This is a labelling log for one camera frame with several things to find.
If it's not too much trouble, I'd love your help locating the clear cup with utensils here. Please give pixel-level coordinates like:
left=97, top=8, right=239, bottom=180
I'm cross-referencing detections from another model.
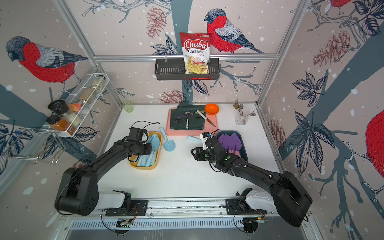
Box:
left=233, top=99, right=257, bottom=125

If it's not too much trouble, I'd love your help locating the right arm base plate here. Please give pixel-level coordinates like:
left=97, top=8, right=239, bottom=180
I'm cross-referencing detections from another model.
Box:
left=225, top=188, right=267, bottom=216

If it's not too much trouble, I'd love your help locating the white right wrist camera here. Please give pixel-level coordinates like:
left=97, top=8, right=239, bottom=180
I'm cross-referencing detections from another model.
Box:
left=200, top=132, right=211, bottom=151

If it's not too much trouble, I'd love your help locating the orange spice jar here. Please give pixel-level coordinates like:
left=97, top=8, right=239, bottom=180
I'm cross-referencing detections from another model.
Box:
left=46, top=115, right=71, bottom=131

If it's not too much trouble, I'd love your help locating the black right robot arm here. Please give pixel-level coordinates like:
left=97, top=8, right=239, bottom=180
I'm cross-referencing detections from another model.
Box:
left=191, top=136, right=313, bottom=227

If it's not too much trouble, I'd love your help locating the light blue shovel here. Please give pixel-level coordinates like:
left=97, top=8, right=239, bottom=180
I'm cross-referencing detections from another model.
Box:
left=187, top=136, right=202, bottom=143
left=160, top=127, right=176, bottom=152
left=137, top=132, right=162, bottom=169

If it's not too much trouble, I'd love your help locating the dark metal spoon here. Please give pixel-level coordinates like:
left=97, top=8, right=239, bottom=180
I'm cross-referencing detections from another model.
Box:
left=174, top=111, right=205, bottom=122

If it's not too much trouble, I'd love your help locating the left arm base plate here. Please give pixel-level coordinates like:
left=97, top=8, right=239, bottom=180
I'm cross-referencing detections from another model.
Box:
left=106, top=191, right=149, bottom=217

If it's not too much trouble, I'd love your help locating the purple shovel pink handle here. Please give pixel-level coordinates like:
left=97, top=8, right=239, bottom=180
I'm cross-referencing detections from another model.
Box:
left=219, top=133, right=243, bottom=157

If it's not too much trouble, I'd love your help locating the pink cutting board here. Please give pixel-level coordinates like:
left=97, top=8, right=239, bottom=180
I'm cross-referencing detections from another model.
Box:
left=166, top=108, right=219, bottom=136

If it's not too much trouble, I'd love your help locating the orange bowl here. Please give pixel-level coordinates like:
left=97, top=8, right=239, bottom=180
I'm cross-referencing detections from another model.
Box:
left=205, top=103, right=220, bottom=116

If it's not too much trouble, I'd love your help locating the small green glass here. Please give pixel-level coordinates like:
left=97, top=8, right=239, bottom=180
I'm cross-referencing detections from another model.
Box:
left=122, top=101, right=134, bottom=113

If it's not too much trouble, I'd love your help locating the yellow plastic tray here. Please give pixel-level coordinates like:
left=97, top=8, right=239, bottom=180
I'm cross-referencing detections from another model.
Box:
left=128, top=132, right=163, bottom=170

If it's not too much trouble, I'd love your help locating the teal storage box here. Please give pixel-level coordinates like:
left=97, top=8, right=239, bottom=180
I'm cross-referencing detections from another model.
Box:
left=217, top=131, right=248, bottom=162

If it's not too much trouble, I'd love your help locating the white wire spice rack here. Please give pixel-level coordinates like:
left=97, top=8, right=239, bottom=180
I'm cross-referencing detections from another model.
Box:
left=58, top=73, right=110, bottom=138

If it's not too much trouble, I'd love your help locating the black wire basket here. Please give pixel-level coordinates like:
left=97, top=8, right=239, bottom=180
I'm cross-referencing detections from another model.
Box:
left=155, top=58, right=220, bottom=81

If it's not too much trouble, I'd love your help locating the white handled knife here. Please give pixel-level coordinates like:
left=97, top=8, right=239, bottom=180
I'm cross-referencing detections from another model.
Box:
left=196, top=110, right=217, bottom=128

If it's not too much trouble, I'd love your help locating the Chuba cassava chips bag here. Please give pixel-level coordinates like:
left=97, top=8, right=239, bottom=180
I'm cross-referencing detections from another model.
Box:
left=180, top=33, right=211, bottom=74

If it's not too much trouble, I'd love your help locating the dark green cloth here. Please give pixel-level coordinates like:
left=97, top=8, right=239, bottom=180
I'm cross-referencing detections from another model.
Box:
left=171, top=102, right=205, bottom=130

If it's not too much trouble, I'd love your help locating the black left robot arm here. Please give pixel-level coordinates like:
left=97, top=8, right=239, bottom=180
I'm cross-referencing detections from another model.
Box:
left=54, top=127, right=152, bottom=216

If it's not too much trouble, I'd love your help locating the black lid spice jar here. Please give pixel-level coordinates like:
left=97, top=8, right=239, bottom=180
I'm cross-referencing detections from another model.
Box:
left=48, top=100, right=69, bottom=115

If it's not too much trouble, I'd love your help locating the white handled small spoon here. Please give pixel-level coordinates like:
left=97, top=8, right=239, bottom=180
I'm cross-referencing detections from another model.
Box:
left=185, top=111, right=190, bottom=130

